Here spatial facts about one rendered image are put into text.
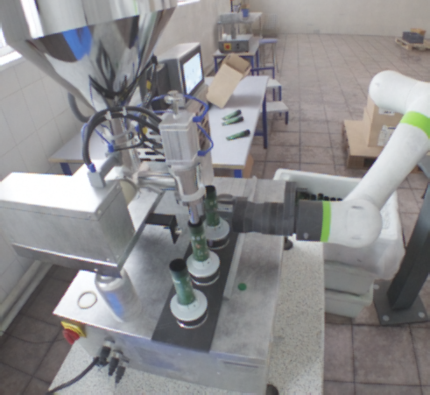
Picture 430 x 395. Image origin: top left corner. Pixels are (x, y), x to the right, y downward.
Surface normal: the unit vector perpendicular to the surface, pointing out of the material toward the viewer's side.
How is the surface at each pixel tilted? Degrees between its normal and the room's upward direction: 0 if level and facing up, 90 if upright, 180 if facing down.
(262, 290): 0
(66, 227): 90
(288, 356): 0
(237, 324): 0
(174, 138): 90
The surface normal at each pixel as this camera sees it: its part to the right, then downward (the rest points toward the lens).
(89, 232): -0.22, 0.57
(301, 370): -0.10, -0.82
